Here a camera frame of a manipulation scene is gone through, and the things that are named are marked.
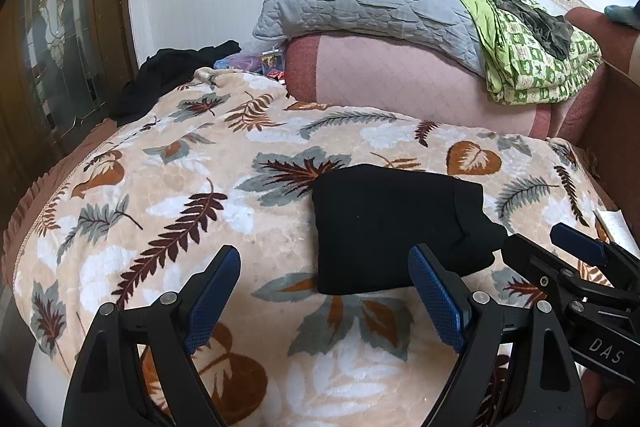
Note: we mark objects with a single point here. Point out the person's right hand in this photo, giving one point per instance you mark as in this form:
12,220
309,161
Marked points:
607,402

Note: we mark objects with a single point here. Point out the teal cloth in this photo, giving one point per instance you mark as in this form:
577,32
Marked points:
622,14

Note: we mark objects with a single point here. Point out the maroon fleece blanket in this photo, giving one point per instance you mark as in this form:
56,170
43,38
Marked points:
600,37

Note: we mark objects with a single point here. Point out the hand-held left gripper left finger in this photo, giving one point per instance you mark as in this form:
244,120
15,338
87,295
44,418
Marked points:
212,302

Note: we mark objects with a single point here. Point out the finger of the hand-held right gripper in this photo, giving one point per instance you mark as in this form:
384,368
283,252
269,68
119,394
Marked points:
580,242
530,259

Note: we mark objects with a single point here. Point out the dark grey cloth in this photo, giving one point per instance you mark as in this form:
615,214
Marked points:
545,27

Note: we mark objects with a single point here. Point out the pink blanket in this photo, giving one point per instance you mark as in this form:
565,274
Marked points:
400,77

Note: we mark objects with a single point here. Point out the leaf print blanket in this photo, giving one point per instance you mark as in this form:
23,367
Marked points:
200,187

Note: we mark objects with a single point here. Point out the black pants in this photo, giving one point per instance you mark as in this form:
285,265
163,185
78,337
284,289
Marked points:
390,222

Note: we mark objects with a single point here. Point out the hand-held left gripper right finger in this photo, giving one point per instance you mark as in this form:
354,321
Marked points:
437,297

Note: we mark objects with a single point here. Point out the white paper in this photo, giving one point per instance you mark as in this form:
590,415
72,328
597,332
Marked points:
612,227

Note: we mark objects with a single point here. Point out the colourful packet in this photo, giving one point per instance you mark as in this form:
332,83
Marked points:
272,64

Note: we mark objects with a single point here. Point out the wooden glass door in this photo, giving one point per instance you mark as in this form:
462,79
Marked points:
60,32

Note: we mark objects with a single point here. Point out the green checkered quilt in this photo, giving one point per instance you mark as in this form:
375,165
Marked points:
520,67

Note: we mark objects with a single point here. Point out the black cloth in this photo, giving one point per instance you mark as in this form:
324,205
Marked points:
160,72

